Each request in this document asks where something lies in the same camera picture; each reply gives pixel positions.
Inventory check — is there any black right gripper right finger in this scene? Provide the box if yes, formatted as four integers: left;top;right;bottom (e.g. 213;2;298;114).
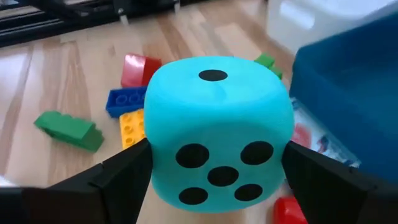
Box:
281;140;398;224

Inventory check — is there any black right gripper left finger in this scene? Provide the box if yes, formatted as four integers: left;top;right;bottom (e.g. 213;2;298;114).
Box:
0;138;153;224

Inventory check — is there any large red toy brick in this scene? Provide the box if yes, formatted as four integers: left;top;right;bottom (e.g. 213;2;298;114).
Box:
272;196;309;224

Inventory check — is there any yellow studded toy brick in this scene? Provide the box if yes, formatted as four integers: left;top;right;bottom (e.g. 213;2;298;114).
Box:
119;108;147;150

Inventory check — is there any small red toy brick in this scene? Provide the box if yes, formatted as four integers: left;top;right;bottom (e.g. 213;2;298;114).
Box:
120;53;163;89

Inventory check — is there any teal foam die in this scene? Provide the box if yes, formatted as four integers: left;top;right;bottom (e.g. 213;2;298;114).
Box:
144;55;295;214

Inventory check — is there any short green toy brick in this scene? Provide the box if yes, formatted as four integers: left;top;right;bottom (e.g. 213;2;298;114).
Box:
33;110;105;154

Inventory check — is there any blue toy brick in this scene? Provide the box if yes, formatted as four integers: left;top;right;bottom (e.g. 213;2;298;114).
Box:
105;86;147;119

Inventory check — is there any dark blue plastic bin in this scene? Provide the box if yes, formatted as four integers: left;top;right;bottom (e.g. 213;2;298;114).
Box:
289;12;398;185

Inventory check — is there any long green toy brick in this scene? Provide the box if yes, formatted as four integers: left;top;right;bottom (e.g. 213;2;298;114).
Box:
254;52;284;80

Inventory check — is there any white plastic bin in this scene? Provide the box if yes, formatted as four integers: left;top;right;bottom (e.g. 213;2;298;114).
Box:
266;0;398;56

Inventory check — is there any black table frame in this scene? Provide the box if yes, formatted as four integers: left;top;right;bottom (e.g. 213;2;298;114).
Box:
0;0;218;49

